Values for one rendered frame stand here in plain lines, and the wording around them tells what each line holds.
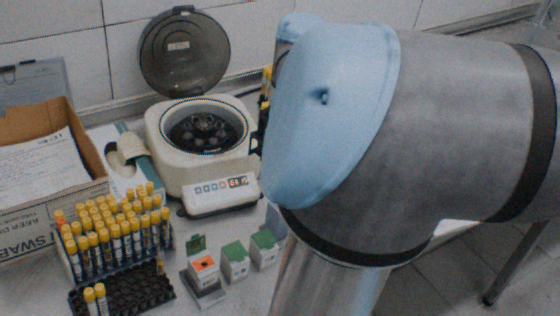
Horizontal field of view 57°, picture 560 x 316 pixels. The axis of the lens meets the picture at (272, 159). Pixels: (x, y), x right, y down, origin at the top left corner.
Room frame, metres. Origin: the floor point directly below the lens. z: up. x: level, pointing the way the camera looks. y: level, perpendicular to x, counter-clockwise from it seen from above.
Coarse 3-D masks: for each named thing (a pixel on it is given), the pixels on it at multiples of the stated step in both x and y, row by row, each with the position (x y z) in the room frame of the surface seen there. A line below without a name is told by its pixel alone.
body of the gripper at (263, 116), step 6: (264, 108) 0.68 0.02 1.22; (264, 114) 0.67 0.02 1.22; (258, 120) 0.67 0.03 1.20; (264, 120) 0.66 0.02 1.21; (258, 126) 0.67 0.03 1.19; (264, 126) 0.66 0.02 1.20; (252, 132) 0.69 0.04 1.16; (258, 132) 0.67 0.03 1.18; (264, 132) 0.66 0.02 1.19; (252, 138) 0.69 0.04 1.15; (258, 138) 0.67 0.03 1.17; (258, 144) 0.68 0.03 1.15; (252, 150) 0.69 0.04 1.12; (258, 150) 0.68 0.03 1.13; (258, 156) 0.68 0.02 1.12
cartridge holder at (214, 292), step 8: (184, 272) 0.56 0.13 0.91; (184, 280) 0.56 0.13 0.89; (192, 288) 0.54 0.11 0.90; (208, 288) 0.54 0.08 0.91; (216, 288) 0.55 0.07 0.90; (192, 296) 0.53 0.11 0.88; (200, 296) 0.53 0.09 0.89; (208, 296) 0.53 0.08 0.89; (216, 296) 0.54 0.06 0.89; (224, 296) 0.54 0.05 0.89; (200, 304) 0.51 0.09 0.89; (208, 304) 0.52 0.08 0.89
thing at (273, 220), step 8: (272, 208) 0.70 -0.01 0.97; (272, 216) 0.70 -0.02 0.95; (280, 216) 0.68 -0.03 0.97; (264, 224) 0.71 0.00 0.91; (272, 224) 0.69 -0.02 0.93; (280, 224) 0.69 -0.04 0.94; (272, 232) 0.69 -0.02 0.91; (280, 232) 0.69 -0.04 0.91; (280, 240) 0.69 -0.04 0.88; (280, 248) 0.67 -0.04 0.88
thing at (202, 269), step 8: (192, 256) 0.57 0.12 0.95; (200, 256) 0.57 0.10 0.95; (208, 256) 0.58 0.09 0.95; (192, 264) 0.55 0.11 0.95; (200, 264) 0.56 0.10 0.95; (208, 264) 0.56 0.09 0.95; (216, 264) 0.56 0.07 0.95; (192, 272) 0.55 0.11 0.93; (200, 272) 0.54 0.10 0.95; (208, 272) 0.55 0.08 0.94; (216, 272) 0.55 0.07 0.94; (192, 280) 0.55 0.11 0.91; (200, 280) 0.53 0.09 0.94; (208, 280) 0.54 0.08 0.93; (216, 280) 0.55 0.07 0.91; (200, 288) 0.53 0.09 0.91
